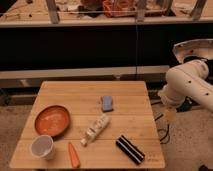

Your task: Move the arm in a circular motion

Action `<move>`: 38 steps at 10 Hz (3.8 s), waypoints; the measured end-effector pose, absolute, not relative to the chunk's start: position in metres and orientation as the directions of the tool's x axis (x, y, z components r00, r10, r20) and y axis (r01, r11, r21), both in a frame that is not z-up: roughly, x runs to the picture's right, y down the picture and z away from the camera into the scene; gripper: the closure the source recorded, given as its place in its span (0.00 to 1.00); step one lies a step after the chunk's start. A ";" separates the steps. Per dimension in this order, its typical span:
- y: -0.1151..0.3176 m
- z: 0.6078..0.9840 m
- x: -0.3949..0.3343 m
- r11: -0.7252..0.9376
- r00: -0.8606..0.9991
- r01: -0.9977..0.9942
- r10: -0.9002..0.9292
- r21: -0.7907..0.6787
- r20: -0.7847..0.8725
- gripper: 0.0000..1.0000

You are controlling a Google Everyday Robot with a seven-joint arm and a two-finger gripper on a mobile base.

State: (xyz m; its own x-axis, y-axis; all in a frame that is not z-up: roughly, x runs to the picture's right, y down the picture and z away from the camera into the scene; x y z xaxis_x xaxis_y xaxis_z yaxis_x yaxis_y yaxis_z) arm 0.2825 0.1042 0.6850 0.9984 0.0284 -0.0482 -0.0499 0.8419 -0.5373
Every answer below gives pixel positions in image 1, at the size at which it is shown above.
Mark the orange carrot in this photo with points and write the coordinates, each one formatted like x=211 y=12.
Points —
x=75 y=162

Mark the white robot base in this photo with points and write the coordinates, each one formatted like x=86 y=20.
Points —
x=201 y=48

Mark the orange crate in background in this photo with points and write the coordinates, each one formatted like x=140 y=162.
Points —
x=118 y=8

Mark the white paper cup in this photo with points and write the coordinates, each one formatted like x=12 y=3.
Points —
x=42 y=147

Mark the black striped rectangular box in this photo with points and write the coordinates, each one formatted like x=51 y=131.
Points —
x=130 y=150

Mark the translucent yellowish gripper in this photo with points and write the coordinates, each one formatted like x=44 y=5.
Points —
x=169 y=114

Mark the blue sponge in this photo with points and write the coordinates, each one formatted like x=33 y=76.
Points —
x=106 y=103

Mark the orange round plate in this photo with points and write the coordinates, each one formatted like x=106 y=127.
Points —
x=52 y=121

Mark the white plastic bottle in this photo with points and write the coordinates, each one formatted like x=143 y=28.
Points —
x=95 y=129

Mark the wooden table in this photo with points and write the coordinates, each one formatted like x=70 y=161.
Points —
x=132 y=117

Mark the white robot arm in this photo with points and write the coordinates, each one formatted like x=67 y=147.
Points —
x=186 y=80

